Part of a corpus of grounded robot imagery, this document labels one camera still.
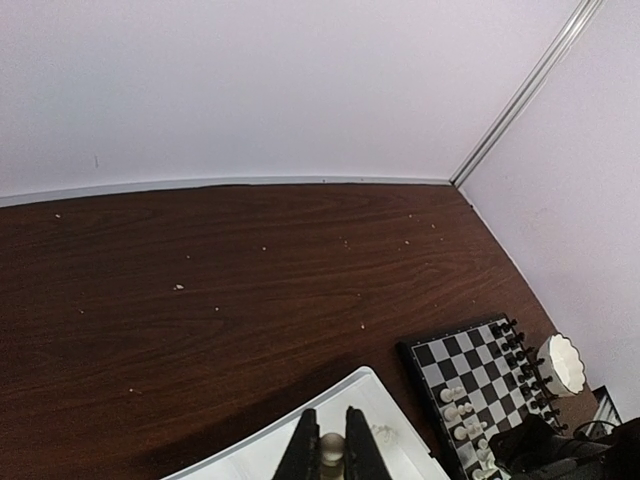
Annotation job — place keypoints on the white piece passed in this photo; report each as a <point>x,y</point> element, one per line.
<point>453,412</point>

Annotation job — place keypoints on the right aluminium corner post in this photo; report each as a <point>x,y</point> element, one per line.
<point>561,45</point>

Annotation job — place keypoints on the white piece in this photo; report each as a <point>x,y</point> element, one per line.
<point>448,395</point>

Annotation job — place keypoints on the black white chess board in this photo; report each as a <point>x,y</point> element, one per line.
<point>499,374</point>

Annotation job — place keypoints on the white plastic compartment tray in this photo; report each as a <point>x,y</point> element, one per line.
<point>405,454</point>

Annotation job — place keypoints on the white scalloped bowl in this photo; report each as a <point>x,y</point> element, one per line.
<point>560,366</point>

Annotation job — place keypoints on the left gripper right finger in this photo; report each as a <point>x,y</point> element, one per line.
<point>362,457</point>

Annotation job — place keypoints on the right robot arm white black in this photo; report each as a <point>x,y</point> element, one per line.
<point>534,450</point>

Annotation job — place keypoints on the white pawn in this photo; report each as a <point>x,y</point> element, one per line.
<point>332,447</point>

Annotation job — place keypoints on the white rook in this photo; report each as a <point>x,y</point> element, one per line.
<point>461,432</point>

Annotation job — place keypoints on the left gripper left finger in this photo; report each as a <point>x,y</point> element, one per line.
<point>301,458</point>

